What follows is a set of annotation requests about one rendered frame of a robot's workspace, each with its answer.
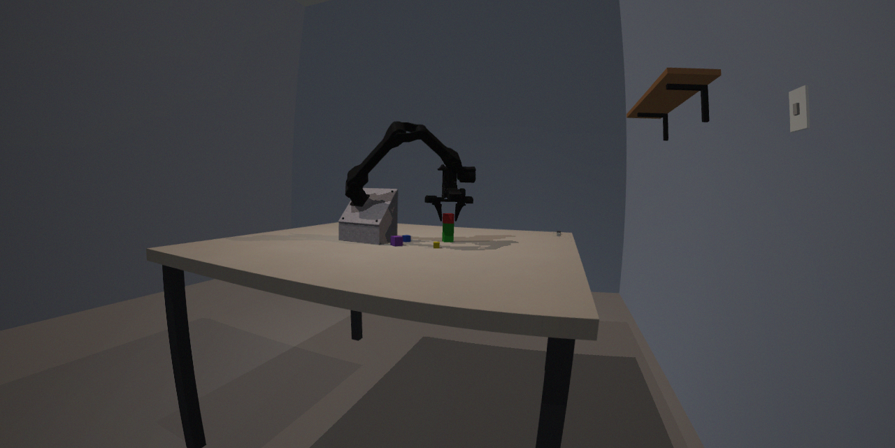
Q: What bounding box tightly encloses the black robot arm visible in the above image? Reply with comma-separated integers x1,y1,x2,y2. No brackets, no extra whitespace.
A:
345,121,476,207

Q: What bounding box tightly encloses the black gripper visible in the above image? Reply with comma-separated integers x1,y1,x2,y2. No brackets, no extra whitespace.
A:
425,182,473,222

